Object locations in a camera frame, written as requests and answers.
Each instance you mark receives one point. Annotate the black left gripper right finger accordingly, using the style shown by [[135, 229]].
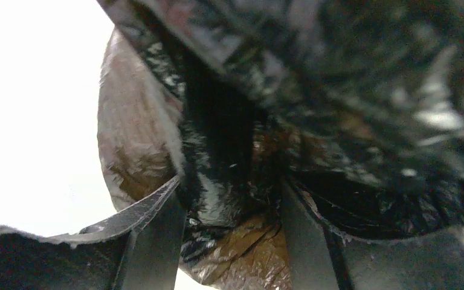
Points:
[[319, 258]]

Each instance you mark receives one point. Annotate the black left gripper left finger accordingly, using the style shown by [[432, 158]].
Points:
[[136, 248]]

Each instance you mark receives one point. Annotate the black plastic trash bag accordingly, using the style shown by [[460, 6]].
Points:
[[359, 105]]

